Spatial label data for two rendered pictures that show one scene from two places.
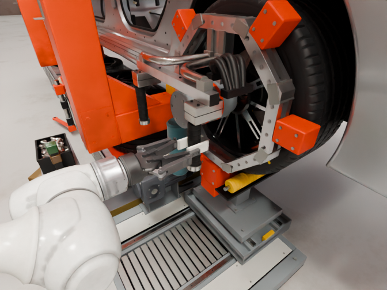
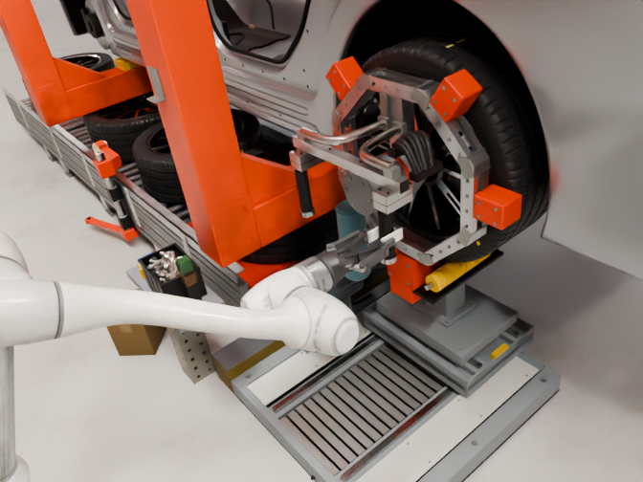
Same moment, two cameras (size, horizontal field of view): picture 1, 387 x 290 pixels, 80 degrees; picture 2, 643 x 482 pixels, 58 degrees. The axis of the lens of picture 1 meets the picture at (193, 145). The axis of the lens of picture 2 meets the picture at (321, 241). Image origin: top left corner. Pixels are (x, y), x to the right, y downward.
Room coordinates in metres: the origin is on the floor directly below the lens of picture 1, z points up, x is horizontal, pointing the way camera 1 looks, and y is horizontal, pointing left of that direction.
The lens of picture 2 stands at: (-0.66, 0.14, 1.64)
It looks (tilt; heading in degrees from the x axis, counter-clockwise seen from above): 34 degrees down; 1
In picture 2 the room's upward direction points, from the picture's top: 9 degrees counter-clockwise
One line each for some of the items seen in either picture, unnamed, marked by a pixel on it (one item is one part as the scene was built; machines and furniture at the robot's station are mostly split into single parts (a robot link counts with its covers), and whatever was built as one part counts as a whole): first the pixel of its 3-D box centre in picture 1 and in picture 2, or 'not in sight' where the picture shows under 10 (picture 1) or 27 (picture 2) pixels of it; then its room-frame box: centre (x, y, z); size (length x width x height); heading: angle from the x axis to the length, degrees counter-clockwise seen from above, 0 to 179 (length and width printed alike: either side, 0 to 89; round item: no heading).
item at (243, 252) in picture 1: (234, 209); (445, 325); (0.90, -0.24, 0.13); 0.50 x 0.36 x 0.10; 35
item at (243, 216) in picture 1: (237, 185); (444, 285); (0.90, -0.24, 0.32); 0.40 x 0.30 x 0.28; 35
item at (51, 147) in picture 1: (52, 147); (184, 265); (0.79, 0.59, 0.64); 0.04 x 0.04 x 0.04; 35
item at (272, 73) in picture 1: (219, 98); (404, 170); (0.81, -0.10, 0.85); 0.54 x 0.07 x 0.54; 35
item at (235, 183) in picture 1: (250, 175); (458, 266); (0.76, -0.25, 0.51); 0.29 x 0.06 x 0.06; 125
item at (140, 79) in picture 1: (146, 76); (307, 156); (0.83, 0.17, 0.93); 0.09 x 0.05 x 0.05; 125
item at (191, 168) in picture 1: (194, 144); (386, 234); (0.53, 0.00, 0.83); 0.04 x 0.04 x 0.16
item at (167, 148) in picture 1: (160, 151); (352, 247); (0.50, 0.09, 0.83); 0.11 x 0.01 x 0.04; 138
